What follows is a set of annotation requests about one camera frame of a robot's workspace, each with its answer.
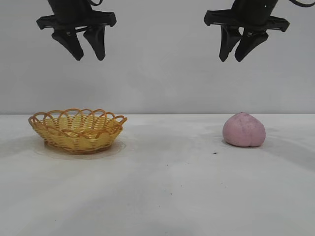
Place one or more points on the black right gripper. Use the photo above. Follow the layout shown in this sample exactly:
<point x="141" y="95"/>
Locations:
<point x="251" y="12"/>

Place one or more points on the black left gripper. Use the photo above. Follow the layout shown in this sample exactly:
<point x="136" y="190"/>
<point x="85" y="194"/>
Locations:
<point x="71" y="14"/>

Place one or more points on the pink peach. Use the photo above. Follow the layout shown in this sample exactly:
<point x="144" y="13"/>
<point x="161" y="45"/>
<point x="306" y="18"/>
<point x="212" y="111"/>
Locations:
<point x="243" y="130"/>

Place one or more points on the yellow woven wicker basket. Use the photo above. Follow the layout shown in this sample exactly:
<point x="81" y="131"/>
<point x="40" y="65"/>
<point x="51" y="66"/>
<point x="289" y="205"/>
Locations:
<point x="73" y="132"/>

